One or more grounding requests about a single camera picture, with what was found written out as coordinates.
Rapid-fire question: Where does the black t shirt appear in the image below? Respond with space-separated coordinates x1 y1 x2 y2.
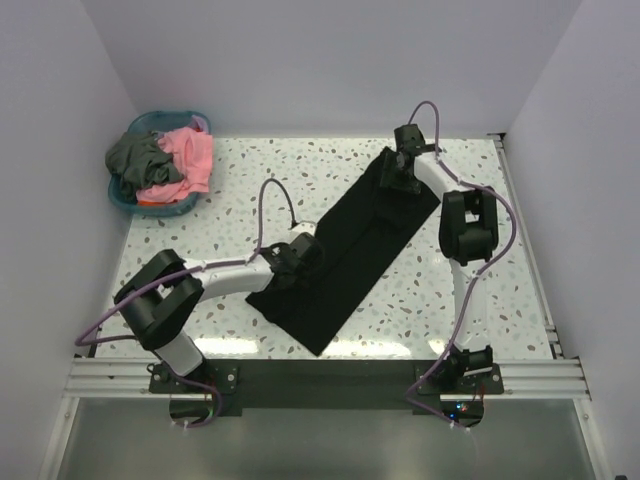
246 147 440 356

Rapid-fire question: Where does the aluminium front frame rail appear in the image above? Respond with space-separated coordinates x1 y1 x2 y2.
63 358 590 400

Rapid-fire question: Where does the orange garment in basket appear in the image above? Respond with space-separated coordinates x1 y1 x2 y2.
137 201 165 208

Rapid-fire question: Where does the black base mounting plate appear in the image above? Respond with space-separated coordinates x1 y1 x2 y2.
148 357 505 419

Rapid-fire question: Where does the purple garment in basket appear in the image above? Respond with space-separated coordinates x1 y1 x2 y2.
188 115 209 133

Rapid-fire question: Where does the teal plastic laundry basket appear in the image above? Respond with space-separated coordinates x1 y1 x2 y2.
107 110 211 218

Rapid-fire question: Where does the aluminium right side rail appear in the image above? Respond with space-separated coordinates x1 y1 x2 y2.
488 133 565 360

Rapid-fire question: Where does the grey green t shirt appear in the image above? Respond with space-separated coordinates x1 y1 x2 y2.
105 132 184 202

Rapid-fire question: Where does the pink t shirt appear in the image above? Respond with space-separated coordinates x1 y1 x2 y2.
136 127 214 204

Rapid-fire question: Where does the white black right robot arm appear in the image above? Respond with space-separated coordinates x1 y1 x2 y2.
380 124 499 393

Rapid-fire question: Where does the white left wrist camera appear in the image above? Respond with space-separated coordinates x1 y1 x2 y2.
287 221 317 243

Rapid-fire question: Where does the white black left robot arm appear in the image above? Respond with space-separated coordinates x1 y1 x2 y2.
114 232 324 394

